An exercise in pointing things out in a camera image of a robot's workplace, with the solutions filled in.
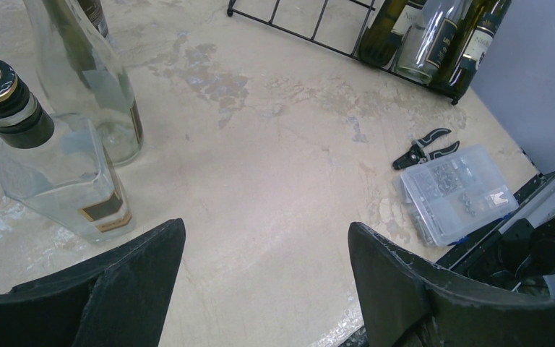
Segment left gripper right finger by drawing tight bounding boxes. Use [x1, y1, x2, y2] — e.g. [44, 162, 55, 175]
[348, 222, 555, 346]

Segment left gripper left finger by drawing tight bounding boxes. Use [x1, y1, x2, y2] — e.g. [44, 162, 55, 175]
[0, 218, 186, 346]

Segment dark green bottle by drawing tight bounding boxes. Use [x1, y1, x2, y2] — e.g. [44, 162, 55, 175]
[429, 0, 512, 105]
[358, 0, 426, 67]

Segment dark green bottle front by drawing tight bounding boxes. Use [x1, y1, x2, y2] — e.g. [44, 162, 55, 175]
[429, 0, 512, 105]

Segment clear glass bottle short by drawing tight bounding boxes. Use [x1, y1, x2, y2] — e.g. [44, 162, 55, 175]
[395, 0, 472, 85]

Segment clear square bottle gold cap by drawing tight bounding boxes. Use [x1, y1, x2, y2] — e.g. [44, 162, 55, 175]
[0, 60, 135, 243]

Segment tall clear glass bottle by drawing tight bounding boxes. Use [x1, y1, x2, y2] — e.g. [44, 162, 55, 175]
[24, 1, 143, 165]

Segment dark bottle at back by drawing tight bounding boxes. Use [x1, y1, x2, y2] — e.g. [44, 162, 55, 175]
[77, 0, 111, 41]

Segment clear plastic screw box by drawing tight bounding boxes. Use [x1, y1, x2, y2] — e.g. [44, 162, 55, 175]
[393, 145, 519, 247]

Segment black pliers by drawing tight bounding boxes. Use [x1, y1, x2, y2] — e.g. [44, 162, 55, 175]
[392, 128, 460, 171]

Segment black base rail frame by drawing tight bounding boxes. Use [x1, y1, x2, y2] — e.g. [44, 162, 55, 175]
[437, 171, 555, 299]

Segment black wire wine rack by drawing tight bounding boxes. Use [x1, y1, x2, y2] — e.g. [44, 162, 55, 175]
[226, 1, 457, 106]

